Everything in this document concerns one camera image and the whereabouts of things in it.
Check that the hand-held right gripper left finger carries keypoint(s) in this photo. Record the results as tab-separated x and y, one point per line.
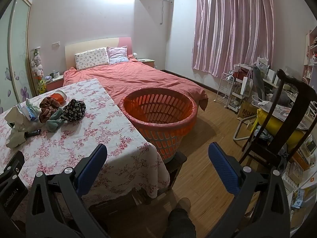
91	168

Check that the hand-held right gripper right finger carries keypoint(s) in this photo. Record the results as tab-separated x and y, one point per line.
223	168

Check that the blue snack bag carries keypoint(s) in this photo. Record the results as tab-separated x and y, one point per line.
14	136

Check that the green cloth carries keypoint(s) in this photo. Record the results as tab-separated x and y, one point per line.
53	124

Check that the orange plastic laundry basket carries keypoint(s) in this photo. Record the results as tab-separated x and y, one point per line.
158	133

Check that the pink floral tablecloth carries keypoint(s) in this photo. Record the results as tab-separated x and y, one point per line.
99	129

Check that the dark wooden stool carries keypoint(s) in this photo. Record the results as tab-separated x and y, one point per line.
177	166

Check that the black mesh mat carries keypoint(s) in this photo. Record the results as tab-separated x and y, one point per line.
33	133

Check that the brown paper bag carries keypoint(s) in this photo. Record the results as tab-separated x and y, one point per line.
246	112

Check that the black floral cloth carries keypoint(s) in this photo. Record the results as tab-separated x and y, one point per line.
73	110

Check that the person's leg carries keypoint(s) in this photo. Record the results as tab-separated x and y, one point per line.
180	223

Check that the yellow cushion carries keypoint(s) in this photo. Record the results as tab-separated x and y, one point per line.
279	126

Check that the white trolley shelf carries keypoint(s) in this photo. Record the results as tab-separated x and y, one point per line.
239	99

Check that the brown striped cloth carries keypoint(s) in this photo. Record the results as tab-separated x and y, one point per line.
48	109

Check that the clear plastic container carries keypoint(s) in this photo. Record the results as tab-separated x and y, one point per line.
30	114

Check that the printed paper sheet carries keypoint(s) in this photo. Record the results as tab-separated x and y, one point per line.
282	111

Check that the pile of cardboard boxes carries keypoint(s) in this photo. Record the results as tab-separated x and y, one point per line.
304	186

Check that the white paper bag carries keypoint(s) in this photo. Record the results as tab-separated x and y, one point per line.
247	85

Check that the pink nightstand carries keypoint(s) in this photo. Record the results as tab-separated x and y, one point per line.
55	84

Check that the white mug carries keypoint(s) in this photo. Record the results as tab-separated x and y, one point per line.
56	75

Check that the coral bed blanket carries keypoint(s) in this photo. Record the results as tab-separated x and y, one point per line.
138	79

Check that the floral white pillow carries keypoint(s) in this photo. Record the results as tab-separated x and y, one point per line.
91	58

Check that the dark wooden chair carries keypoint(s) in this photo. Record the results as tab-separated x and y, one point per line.
289	79

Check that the column of plush toys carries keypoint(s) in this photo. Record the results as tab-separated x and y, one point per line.
38	67

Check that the pink striped pillow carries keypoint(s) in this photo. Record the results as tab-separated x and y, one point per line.
118	54

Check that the wooden nightstand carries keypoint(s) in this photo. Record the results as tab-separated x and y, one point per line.
146	63

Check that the cream and pink headboard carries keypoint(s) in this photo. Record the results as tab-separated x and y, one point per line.
94	43

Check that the wardrobe with purple flowers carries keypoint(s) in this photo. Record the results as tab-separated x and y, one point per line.
14	54

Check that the pink satin curtain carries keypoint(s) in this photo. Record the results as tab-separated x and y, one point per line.
232	29

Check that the white metal tube frame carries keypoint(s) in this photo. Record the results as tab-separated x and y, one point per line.
237	131

